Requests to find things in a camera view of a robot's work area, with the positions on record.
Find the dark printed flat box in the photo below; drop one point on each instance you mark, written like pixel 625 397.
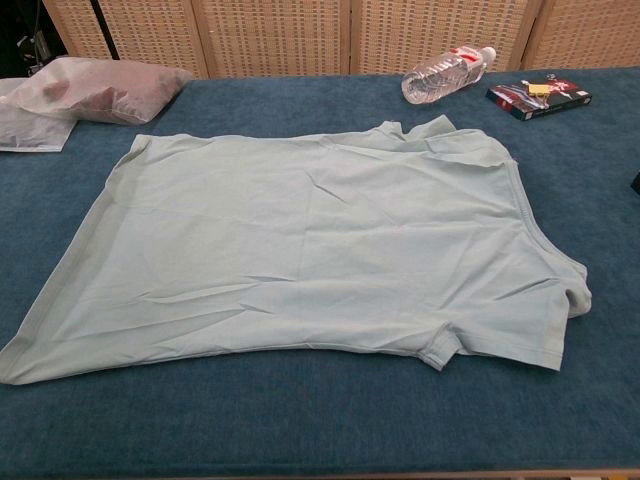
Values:
pixel 540 106

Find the woven wooden folding screen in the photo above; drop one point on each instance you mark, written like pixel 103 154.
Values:
pixel 275 35

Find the plastic bag with red garment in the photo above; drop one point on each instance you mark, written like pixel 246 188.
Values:
pixel 110 95

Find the light green t-shirt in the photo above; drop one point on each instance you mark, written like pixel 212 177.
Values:
pixel 300 240

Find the blue felt table cover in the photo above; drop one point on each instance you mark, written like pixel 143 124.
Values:
pixel 320 425

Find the clear plastic water bottle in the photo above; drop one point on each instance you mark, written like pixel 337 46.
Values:
pixel 440 75

